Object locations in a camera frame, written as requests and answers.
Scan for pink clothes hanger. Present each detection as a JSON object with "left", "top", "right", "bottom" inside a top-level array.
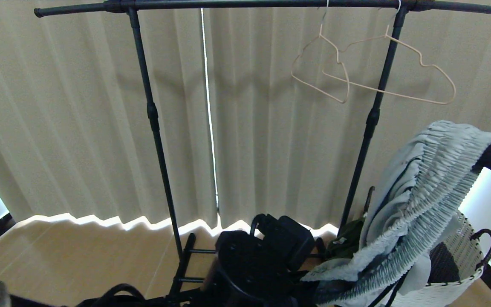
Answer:
[
  {"left": 322, "top": 0, "right": 457, "bottom": 106},
  {"left": 291, "top": 0, "right": 351, "bottom": 104}
]

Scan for pale grey shorts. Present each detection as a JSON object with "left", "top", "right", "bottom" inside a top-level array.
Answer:
[{"left": 300, "top": 120, "right": 491, "bottom": 307}]

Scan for black clothes rack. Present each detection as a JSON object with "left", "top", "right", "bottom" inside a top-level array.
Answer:
[{"left": 34, "top": 0, "right": 491, "bottom": 301}]

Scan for white laundry basket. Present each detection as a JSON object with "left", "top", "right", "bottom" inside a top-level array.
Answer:
[{"left": 362, "top": 186, "right": 491, "bottom": 307}]

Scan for green garment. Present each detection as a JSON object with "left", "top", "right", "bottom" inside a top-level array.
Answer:
[{"left": 325, "top": 217, "right": 368, "bottom": 261}]

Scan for beige curtain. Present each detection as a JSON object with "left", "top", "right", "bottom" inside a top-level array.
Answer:
[{"left": 0, "top": 0, "right": 491, "bottom": 232}]

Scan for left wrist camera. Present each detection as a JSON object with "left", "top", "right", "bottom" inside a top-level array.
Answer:
[{"left": 265, "top": 214, "right": 317, "bottom": 272}]

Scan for black cable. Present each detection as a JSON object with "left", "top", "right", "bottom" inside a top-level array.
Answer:
[{"left": 77, "top": 283, "right": 146, "bottom": 307}]

